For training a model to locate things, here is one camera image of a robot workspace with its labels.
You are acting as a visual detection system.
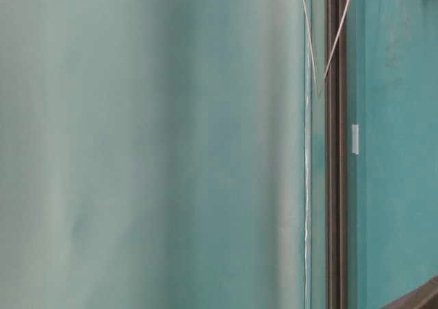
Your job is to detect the thin grey steel wire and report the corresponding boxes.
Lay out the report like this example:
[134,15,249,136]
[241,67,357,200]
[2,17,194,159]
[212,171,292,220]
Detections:
[300,0,357,91]

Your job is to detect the upper black aluminium rail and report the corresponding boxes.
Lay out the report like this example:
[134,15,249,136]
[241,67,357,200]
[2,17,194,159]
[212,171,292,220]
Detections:
[324,0,348,308]

